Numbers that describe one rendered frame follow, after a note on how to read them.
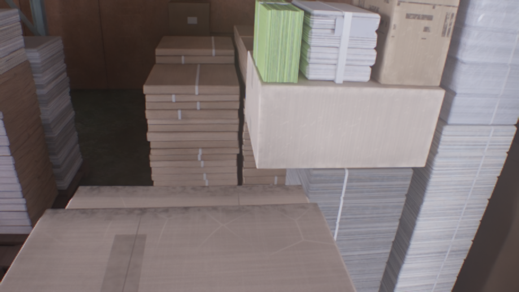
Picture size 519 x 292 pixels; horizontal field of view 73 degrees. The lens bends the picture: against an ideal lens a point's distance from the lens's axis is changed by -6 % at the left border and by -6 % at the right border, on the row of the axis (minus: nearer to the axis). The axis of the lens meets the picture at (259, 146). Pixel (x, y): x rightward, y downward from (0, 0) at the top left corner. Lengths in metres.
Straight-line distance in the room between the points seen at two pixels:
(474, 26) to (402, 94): 0.21
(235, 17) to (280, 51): 3.77
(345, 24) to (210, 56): 1.70
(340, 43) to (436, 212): 0.55
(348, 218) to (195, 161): 1.33
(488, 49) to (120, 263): 0.86
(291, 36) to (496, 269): 1.02
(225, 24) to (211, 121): 2.63
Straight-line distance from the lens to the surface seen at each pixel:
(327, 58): 0.83
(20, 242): 2.36
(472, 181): 1.12
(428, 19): 0.90
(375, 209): 1.01
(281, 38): 0.79
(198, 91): 1.99
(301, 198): 0.76
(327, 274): 0.54
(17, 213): 2.32
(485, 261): 1.46
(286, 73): 0.81
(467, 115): 1.01
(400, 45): 0.88
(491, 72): 1.00
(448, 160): 1.04
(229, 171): 2.20
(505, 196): 1.36
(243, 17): 4.56
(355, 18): 0.84
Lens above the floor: 1.48
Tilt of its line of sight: 27 degrees down
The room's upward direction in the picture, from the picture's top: 3 degrees clockwise
